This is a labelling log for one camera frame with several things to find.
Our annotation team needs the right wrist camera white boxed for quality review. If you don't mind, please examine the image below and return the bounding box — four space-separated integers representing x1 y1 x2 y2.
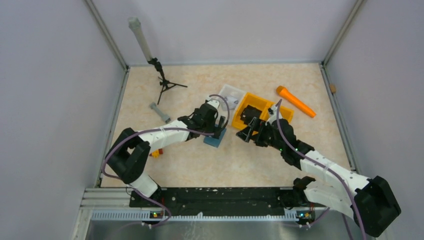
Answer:
266 105 282 124

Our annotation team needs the small brown wall knob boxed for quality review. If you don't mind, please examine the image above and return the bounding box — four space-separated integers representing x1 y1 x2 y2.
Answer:
328 83 337 94

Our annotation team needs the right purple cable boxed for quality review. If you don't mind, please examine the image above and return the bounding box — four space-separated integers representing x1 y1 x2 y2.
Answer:
273 98 369 240

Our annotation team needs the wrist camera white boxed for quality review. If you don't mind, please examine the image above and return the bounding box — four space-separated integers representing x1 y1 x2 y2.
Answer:
205 97 221 110
266 105 282 124

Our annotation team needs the grey dumbbell-shaped part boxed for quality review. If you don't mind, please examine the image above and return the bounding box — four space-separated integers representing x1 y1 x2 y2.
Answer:
149 102 171 124

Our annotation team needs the small yellow red toy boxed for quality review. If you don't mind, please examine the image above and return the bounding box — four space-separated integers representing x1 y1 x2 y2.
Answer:
149 148 164 158

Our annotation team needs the purple cable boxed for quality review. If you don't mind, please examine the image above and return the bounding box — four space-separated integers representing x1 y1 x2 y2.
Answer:
273 98 369 240
100 94 231 228

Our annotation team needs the white plastic tray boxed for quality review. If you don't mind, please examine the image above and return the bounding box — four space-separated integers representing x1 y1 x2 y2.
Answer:
218 84 247 111

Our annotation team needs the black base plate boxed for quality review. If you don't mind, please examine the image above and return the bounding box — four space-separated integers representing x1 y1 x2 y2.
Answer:
129 187 316 217

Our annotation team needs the black mini tripod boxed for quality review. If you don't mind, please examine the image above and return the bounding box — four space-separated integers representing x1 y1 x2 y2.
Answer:
147 57 188 105

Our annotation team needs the silver foil packet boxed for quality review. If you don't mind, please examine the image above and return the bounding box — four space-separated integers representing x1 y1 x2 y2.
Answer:
225 95 239 110

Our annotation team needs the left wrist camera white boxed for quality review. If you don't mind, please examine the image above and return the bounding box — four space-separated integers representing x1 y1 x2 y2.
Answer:
205 97 221 110

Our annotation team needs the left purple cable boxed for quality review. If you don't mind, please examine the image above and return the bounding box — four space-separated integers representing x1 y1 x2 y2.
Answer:
100 94 231 228

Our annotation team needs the black block in bin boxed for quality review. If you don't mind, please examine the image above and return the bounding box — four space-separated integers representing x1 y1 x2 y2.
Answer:
240 105 262 125

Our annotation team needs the blue card holder wallet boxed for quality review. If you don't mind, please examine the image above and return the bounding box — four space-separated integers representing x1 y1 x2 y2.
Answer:
203 128 227 148

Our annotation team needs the grey tube on tripod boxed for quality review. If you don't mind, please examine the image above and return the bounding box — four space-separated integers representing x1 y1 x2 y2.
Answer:
128 16 153 63

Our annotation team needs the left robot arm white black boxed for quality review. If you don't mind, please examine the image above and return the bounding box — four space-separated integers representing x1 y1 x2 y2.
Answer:
104 99 224 207

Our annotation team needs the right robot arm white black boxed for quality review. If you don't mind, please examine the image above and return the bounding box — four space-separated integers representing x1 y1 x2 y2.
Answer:
236 117 402 238

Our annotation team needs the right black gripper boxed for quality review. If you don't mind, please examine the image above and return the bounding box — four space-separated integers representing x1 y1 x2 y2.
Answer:
236 117 285 152

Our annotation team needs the yellow two-compartment bin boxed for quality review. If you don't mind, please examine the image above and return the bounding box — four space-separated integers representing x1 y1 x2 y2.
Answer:
231 92 276 130

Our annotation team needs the orange plastic cone handle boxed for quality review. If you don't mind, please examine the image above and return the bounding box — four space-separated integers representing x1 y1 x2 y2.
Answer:
276 85 316 118

